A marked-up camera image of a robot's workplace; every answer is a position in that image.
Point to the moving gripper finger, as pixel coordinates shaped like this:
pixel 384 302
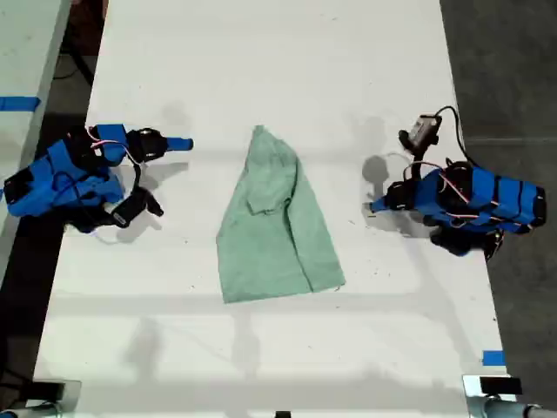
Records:
pixel 178 149

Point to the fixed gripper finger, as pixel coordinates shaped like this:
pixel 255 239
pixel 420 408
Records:
pixel 178 141

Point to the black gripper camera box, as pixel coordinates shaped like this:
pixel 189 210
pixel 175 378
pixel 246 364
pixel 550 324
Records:
pixel 130 209
pixel 422 130

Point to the long blue tape strip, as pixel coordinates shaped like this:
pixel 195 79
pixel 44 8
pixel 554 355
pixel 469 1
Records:
pixel 17 103

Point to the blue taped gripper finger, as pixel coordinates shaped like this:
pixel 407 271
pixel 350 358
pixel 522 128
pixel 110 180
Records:
pixel 382 206

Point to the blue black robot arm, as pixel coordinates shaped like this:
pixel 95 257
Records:
pixel 39 183
pixel 500 196

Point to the black camera stalk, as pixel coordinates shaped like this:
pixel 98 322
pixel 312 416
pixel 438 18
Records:
pixel 137 176
pixel 417 167

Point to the white side table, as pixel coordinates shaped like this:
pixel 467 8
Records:
pixel 22 43

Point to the grey metal pipe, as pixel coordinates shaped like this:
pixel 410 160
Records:
pixel 30 411
pixel 513 409

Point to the small black box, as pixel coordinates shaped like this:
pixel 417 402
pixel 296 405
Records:
pixel 500 386
pixel 48 389

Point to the pale green t-shirt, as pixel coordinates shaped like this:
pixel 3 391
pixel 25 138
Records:
pixel 270 244

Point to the short blue tape strip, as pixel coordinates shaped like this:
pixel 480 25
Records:
pixel 494 358

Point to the metal corner plate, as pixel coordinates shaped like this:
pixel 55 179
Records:
pixel 472 392
pixel 73 394

